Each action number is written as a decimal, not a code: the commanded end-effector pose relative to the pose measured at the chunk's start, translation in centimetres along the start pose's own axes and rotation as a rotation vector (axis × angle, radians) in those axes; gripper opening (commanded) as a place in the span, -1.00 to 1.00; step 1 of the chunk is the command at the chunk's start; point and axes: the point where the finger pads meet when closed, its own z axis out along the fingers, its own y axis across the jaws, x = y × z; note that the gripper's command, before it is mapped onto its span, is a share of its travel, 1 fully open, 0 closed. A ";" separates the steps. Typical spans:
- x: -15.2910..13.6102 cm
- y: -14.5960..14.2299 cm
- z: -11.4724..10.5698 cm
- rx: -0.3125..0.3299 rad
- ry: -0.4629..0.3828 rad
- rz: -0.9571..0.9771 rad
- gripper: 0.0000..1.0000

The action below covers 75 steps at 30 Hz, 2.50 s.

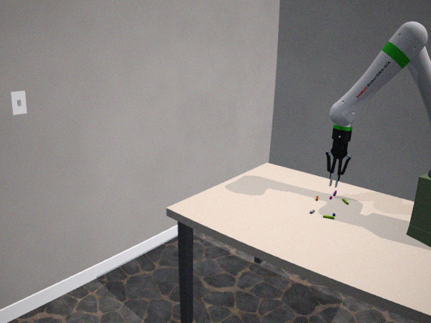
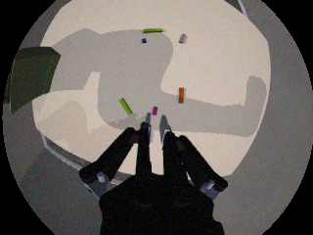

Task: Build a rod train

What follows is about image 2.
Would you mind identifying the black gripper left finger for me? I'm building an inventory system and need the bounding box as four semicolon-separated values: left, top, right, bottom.
79;113;155;208

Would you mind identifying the lime green rod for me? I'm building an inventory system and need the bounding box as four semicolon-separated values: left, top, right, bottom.
119;98;133;115
143;28;162;33

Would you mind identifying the orange rod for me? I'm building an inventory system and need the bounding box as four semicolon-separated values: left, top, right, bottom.
179;88;184;103

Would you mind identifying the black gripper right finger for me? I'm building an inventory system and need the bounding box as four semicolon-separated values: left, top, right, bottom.
159;115;228;208

